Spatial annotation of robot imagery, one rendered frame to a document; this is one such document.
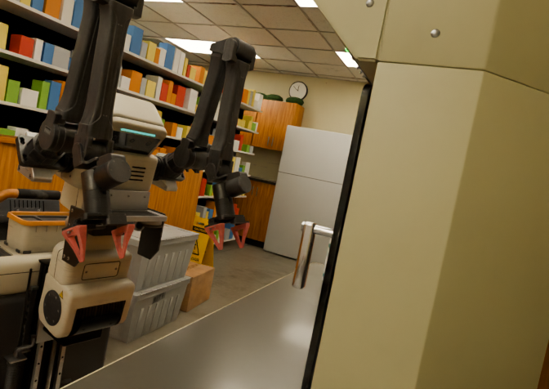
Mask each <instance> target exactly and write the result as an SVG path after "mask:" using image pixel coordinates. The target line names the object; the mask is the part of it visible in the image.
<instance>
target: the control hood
mask: <svg viewBox="0 0 549 389"><path fill-rule="evenodd" d="M313 1H314V3H315V5H316V6H317V7H318V8H319V10H320V11H321V13H322V14H323V15H324V17H325V19H326V20H327V22H328V23H329V24H330V25H331V27H332V28H333V30H334V31H335V33H336V34H337V36H338V37H339V38H340V39H341V41H342V42H343V44H344V45H345V47H346V48H347V50H348V51H349V53H350V54H351V55H352V56H353V57H354V59H355V61H356V62H357V63H358V65H359V66H360V68H361V69H362V70H363V72H364V73H365V74H366V76H367V77H368V79H369V81H370V82H371V83H372V84H373V81H374V78H375V73H376V69H377V63H378V62H379V60H378V59H379V55H380V50H381V46H382V39H383V34H384V30H385V27H386V19H387V15H388V11H389V6H390V2H391V0H313Z"/></svg>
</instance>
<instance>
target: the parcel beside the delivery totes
mask: <svg viewBox="0 0 549 389"><path fill-rule="evenodd" d="M214 270H215V267H211V266H206V265H203V264H199V263H197V262H192V261H190V263H189V265H188V268H187V271H186V273H185V275H187V276H189V277H191V278H190V283H189V284H187V288H186V291H185V296H184V298H183V301H182V303H181V308H180V311H184V312H188V311H190V310H192V309H193V308H195V307H196V306H198V305H200V304H201V303H203V302H205V301H207V300H208V299H209V296H210V292H211V287H212V279H213V275H214Z"/></svg>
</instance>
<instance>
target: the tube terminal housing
mask: <svg viewBox="0 0 549 389"><path fill-rule="evenodd" d="M378 60H379V62H378V63H377V69H376V73H375V78H374V81H373V89H372V93H371V97H370V102H369V106H368V112H367V117H366V121H365V125H364V133H363V137H362V141H361V145H360V149H359V157H358V161H357V165H356V169H355V176H354V180H353V185H352V189H351V193H350V201H349V205H348V209H347V213H346V220H345V225H344V229H343V233H342V237H341V244H340V248H339V253H338V257H337V264H336V269H335V272H334V276H333V284H332V288H331V293H330V297H329V301H328V308H327V312H326V316H325V321H324V328H323V332H322V336H321V340H320V344H319V352H318V356H317V360H316V365H315V371H314V376H313V380H312V384H311V389H538V382H539V378H540V375H541V371H542V365H543V361H544V357H545V354H546V350H547V344H548V340H549V0H391V2H390V6H389V11H388V15H387V19H386V27H385V30H384V34H383V39H382V46H381V50H380V55H379V59H378Z"/></svg>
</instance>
